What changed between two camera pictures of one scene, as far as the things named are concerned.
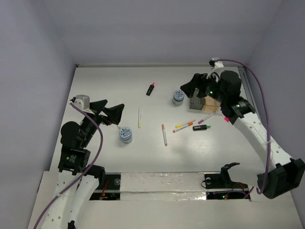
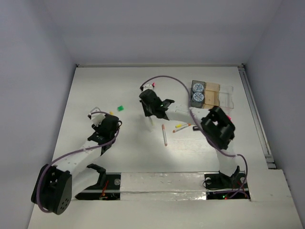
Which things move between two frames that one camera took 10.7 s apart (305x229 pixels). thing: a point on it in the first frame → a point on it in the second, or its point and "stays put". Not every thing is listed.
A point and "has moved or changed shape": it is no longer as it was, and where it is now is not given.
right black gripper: [200, 81] → [147, 111]
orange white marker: [189, 124] stays put
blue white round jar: [126, 134] has moved or changed shape
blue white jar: [178, 97] → [198, 97]
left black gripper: [100, 115] → [105, 121]
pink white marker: [164, 135] stays put
